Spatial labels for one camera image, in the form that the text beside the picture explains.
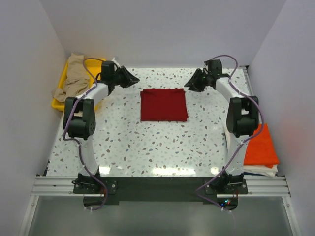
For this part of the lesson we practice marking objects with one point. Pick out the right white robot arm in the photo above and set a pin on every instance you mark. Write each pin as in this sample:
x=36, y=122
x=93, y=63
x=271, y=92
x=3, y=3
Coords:
x=242, y=118

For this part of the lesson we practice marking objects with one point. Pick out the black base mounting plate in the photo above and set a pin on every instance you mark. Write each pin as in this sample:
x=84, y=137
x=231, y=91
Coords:
x=222, y=191

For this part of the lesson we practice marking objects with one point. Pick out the beige crumpled t shirt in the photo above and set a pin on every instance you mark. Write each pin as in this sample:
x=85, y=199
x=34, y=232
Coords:
x=77, y=80

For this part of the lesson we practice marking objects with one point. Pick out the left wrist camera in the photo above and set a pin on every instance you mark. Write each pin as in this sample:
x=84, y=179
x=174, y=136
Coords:
x=116, y=61

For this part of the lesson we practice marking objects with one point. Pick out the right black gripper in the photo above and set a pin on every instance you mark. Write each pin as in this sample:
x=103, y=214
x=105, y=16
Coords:
x=193, y=84

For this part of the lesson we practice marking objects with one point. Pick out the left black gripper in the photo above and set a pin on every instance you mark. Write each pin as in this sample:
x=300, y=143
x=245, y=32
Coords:
x=130, y=79

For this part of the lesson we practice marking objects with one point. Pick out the aluminium frame rail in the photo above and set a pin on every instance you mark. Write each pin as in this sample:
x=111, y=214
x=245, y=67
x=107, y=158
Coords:
x=52, y=186

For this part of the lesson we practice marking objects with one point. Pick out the dark red t shirt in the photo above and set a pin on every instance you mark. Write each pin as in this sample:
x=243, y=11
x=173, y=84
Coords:
x=163, y=104

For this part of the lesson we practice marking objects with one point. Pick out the orange folded t shirt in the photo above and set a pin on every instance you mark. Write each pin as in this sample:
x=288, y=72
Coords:
x=260, y=150

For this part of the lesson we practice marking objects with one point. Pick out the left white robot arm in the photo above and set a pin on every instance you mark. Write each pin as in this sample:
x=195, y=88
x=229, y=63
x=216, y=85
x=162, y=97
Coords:
x=79, y=121

